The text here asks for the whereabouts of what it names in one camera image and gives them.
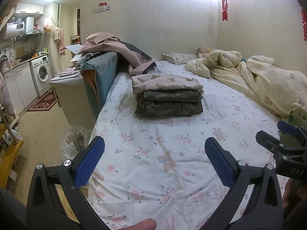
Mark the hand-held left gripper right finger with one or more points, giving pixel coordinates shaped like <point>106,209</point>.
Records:
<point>218,163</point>

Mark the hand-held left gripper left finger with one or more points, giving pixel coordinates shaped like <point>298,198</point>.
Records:
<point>90,163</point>

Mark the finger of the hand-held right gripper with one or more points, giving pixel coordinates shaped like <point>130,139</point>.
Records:
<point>287,128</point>
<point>267,141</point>

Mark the pink bear print pants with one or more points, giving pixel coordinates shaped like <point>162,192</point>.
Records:
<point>168,81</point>

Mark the green pants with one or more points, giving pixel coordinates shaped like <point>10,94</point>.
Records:
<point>297,119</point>

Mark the camouflage pants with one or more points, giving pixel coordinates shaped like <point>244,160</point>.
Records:
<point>168,105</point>

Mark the person's right hand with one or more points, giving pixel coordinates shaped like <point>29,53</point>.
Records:
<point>289,194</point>

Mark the person's left hand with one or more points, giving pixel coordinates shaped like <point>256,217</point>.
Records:
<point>140,225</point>

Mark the clear plastic bag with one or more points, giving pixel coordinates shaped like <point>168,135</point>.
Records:
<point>74,143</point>

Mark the bed with floral sheet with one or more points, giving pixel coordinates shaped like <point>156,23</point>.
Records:
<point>179,134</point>

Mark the cream duvet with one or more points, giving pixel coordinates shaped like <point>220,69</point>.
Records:
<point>263,81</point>

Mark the beige side table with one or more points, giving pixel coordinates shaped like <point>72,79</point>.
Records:
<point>72,98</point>

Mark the red patterned rug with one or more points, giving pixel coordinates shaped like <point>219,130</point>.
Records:
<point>43,101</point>

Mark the yellow stool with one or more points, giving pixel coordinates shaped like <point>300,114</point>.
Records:
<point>12,151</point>

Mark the teal padded bed board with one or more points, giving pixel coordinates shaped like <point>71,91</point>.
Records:
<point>100,79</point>

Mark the metal pole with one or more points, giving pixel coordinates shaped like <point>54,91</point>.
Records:
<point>12,129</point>

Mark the floral cloth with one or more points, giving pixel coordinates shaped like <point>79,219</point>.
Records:
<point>68,72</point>

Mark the white washing machine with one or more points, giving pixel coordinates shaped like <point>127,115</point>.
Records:
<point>42,76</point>

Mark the white base cabinet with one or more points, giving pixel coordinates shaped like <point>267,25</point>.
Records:
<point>20,88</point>

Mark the pink fluffy garment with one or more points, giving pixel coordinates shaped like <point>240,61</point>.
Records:
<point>6,98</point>

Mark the brown patterned cloth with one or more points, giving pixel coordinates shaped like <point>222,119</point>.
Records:
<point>203,50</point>

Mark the floral pillow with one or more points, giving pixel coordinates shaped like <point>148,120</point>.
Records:
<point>178,57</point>

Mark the white paper sheet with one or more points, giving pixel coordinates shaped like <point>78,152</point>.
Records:
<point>75,48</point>

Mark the pink cloth pile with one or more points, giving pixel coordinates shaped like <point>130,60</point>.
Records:
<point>105,44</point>

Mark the dark grey garment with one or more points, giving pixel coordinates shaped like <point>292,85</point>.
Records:
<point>135,50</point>

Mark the pink hanging towel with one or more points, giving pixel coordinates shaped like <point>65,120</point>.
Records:
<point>59,39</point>

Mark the range hood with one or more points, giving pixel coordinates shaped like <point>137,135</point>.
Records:
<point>33,31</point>

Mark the hanging plastic bag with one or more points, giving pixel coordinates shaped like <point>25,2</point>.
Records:
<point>47,24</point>

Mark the white water heater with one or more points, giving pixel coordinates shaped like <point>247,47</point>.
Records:
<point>18,27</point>

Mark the red firecracker wall decoration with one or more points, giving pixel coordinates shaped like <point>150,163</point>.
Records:
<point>224,4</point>
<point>304,21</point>

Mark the white wall cabinet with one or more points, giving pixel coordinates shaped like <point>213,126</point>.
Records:
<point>28,8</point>

